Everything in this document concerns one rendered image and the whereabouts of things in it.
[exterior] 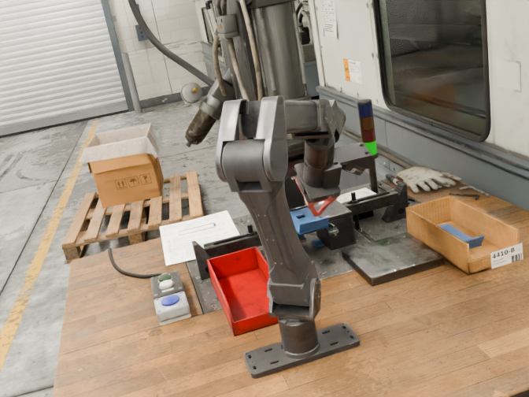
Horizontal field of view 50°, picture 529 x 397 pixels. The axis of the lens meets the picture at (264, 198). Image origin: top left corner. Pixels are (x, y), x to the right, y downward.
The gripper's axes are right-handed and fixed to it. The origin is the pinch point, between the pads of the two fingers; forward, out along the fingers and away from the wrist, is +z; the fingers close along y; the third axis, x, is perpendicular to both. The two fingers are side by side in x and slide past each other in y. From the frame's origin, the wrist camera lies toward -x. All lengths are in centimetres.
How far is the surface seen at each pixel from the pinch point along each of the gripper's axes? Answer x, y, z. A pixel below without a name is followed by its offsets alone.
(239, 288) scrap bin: 19.0, -5.6, 14.3
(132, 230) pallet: 49, 195, 215
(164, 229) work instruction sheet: 31, 37, 39
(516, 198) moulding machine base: -62, 5, 23
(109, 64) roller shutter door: 44, 802, 473
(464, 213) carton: -35.8, -5.3, 9.0
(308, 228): 1.0, 0.2, 6.7
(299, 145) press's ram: -0.9, 12.8, -6.8
